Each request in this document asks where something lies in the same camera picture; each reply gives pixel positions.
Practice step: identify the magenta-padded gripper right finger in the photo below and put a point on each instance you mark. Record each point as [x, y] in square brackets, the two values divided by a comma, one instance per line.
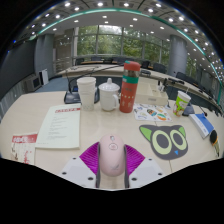
[136, 160]

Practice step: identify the green and white paper cup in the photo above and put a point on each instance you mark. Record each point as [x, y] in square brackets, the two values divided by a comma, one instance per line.
[181, 104]

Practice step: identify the dark office chairs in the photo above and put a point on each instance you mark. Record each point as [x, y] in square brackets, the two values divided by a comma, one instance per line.
[160, 67]

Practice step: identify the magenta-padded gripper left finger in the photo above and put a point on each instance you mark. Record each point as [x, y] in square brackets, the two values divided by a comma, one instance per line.
[87, 160]

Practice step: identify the blue and white book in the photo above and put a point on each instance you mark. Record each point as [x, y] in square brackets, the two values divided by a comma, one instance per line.
[201, 125]

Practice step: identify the white lidded mug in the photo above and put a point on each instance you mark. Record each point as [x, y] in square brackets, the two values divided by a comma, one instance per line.
[107, 98]

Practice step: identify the cream printed document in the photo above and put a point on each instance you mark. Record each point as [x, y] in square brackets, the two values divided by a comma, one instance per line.
[60, 126]

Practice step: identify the pink computer mouse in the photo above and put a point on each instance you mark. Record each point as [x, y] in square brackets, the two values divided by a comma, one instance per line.
[112, 156]

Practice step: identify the stack of white paper cups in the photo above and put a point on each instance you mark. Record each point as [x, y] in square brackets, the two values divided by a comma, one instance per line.
[86, 93]

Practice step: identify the ceiling lights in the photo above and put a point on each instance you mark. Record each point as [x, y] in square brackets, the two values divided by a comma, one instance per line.
[103, 15]

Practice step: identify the black desk microphone unit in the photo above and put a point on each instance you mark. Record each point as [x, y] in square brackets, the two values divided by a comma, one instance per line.
[70, 98]
[188, 110]

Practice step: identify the black cat-face mouse pad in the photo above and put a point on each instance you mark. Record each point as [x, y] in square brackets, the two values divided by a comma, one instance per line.
[165, 141]

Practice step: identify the long curved conference desk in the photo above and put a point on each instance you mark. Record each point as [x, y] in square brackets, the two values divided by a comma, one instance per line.
[80, 70]

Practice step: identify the red and white fan-print brochure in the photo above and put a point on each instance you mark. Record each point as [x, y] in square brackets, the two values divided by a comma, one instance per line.
[24, 146]

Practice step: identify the colourful sticker sheet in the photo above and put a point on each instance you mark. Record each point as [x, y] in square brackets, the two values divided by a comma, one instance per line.
[151, 112]

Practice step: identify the red bottle with green band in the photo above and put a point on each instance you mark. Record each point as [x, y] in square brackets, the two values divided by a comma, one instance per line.
[129, 91]

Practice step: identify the black handheld microphone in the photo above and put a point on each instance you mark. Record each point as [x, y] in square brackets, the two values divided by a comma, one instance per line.
[213, 137]

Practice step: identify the white cardboard box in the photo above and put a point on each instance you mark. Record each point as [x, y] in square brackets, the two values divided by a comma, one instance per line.
[151, 95]

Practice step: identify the white floor-standing unit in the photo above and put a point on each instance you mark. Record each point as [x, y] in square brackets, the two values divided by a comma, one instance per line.
[44, 76]

